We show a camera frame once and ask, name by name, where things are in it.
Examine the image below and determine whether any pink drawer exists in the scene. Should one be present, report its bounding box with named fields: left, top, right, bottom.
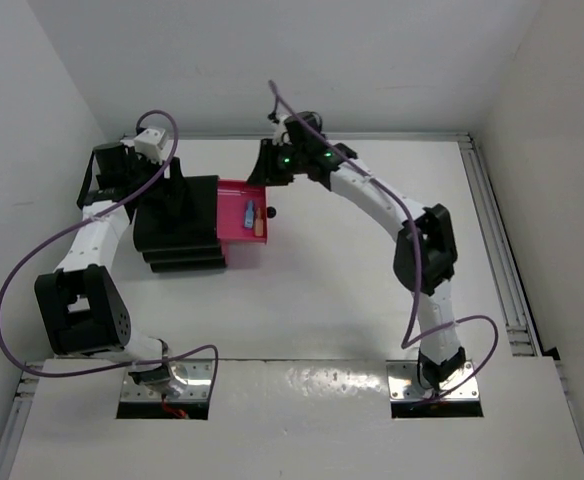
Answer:
left=224, top=243, right=262, bottom=270
left=217, top=179, right=268, bottom=244

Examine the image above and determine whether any aluminium rail right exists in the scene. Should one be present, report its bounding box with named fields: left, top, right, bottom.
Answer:
left=459, top=137, right=542, bottom=357

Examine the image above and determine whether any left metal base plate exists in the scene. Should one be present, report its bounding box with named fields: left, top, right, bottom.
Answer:
left=120, top=359, right=214, bottom=403

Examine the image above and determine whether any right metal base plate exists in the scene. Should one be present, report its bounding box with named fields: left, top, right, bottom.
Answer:
left=386, top=359, right=482, bottom=401

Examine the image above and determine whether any metal base plate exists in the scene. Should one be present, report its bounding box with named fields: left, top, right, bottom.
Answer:
left=120, top=359, right=214, bottom=403
left=386, top=359, right=482, bottom=401

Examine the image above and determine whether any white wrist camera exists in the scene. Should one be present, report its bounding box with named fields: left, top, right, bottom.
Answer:
left=133, top=127, right=168, bottom=164
left=271, top=114, right=291, bottom=146

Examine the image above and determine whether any blue highlighter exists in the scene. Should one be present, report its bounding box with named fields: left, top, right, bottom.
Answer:
left=243, top=200, right=255, bottom=229

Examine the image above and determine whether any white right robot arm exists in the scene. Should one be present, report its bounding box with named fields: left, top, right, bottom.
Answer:
left=247, top=111, right=466, bottom=392

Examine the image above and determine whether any orange highlighter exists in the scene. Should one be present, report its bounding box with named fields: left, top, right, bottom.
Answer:
left=253, top=208, right=264, bottom=237

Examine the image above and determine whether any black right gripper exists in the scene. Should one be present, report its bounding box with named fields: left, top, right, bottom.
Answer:
left=250, top=137, right=308, bottom=185

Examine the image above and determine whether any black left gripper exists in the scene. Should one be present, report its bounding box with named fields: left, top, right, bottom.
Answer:
left=125, top=148, right=187, bottom=204

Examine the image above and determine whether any pink top drawer front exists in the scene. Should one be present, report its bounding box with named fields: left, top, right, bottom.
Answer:
left=217, top=179, right=268, bottom=244

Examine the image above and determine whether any black top drawer knob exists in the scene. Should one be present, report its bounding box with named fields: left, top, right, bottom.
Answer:
left=266, top=206, right=277, bottom=219

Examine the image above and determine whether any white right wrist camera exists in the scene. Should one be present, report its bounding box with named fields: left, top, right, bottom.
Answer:
left=271, top=114, right=291, bottom=146

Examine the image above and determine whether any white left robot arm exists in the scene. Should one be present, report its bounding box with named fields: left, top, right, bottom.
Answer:
left=34, top=141, right=184, bottom=396

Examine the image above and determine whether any black drawer cabinet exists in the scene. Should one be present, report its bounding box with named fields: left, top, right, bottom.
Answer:
left=133, top=175, right=227, bottom=274

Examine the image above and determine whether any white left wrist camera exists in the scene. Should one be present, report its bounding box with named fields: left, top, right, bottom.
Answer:
left=133, top=127, right=168, bottom=164

